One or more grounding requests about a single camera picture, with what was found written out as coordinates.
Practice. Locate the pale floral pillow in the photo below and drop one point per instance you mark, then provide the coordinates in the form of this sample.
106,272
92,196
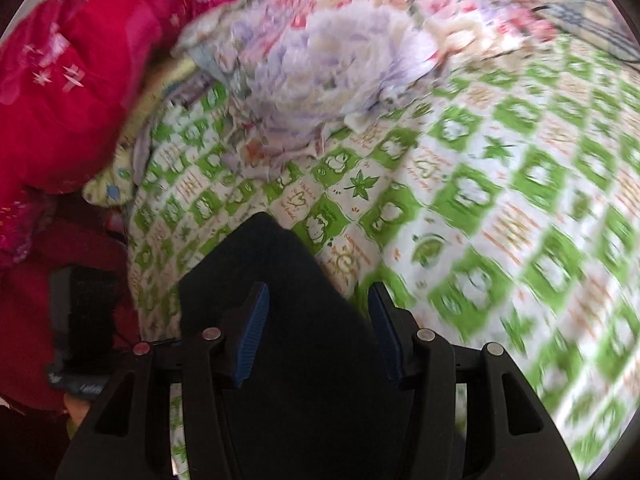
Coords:
292,69

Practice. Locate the person's left hand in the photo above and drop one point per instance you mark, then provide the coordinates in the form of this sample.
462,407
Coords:
76,408

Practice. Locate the green checkered bed sheet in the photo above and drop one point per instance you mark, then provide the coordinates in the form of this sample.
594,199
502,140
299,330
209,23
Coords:
501,207

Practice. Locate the red floral quilt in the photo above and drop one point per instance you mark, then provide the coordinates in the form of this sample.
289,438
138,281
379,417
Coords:
70,72

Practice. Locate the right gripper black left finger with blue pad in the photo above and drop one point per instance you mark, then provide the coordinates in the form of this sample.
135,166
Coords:
126,432

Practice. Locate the black pants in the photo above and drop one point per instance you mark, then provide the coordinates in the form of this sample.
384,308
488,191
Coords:
318,403

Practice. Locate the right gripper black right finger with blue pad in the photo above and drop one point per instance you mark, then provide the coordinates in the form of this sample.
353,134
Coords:
464,413

